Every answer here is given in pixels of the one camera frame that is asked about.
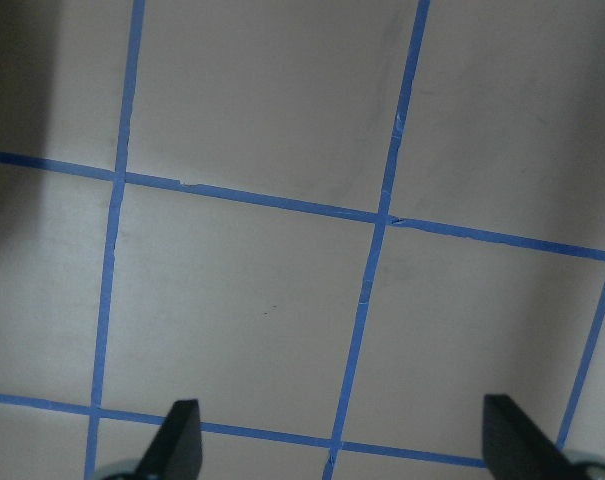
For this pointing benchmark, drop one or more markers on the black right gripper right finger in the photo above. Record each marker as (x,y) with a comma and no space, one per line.
(513,447)

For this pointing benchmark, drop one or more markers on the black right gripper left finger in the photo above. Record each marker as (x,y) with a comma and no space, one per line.
(176,450)

